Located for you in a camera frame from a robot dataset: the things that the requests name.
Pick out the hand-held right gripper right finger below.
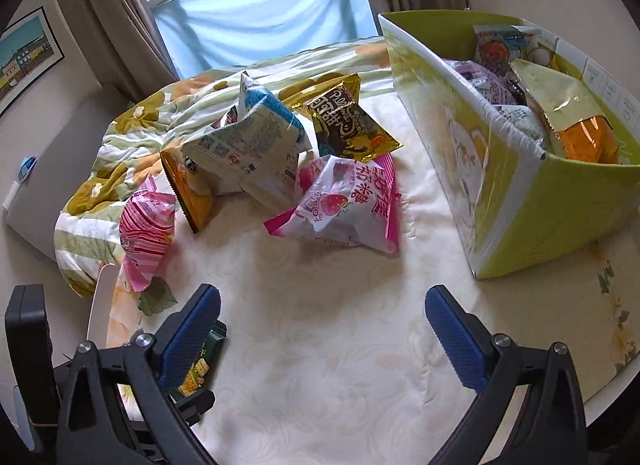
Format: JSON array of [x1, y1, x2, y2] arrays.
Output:
[[425, 285, 591, 465]]

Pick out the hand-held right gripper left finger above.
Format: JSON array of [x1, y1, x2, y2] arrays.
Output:
[[55, 283, 222, 465]]

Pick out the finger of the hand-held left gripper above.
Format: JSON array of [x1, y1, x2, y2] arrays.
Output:
[[167, 387, 217, 428]]

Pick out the green snack packet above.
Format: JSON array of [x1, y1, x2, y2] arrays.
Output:
[[167, 320, 228, 403]]

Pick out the green cardboard box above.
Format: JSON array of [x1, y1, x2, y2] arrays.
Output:
[[377, 10, 640, 281]]

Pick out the black white snack packet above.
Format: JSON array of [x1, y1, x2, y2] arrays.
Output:
[[492, 102, 546, 156]]

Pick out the gold orange snack packet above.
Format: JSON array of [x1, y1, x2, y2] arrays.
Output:
[[510, 58, 623, 166]]

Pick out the purple snack packet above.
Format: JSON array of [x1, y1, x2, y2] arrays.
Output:
[[445, 59, 521, 106]]

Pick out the red print snack packet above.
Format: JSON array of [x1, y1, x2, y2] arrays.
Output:
[[472, 24, 543, 66]]

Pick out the pink striped snack packet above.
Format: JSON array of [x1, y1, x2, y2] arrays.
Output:
[[119, 178, 177, 292]]

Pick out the cream floral tablecloth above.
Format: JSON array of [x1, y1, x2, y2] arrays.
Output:
[[90, 90, 640, 465]]

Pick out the pink strawberry snack packet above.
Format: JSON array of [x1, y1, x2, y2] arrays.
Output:
[[263, 152, 402, 254]]

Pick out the small blue white object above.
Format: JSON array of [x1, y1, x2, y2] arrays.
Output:
[[17, 156, 38, 185]]

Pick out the floral striped blanket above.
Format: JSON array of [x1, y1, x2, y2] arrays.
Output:
[[54, 35, 396, 298]]

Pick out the large light blue snack packet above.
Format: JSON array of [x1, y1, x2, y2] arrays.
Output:
[[181, 72, 312, 211]]

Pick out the grey headboard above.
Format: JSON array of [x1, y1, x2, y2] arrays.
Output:
[[5, 82, 136, 263]]

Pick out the gold brown snack packet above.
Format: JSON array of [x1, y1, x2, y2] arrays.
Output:
[[291, 72, 405, 162]]

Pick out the framed houses picture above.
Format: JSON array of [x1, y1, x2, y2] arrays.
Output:
[[0, 6, 66, 118]]

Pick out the light blue window cloth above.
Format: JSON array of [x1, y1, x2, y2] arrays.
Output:
[[151, 0, 379, 82]]

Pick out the white wall socket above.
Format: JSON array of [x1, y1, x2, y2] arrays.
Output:
[[2, 182, 23, 211]]

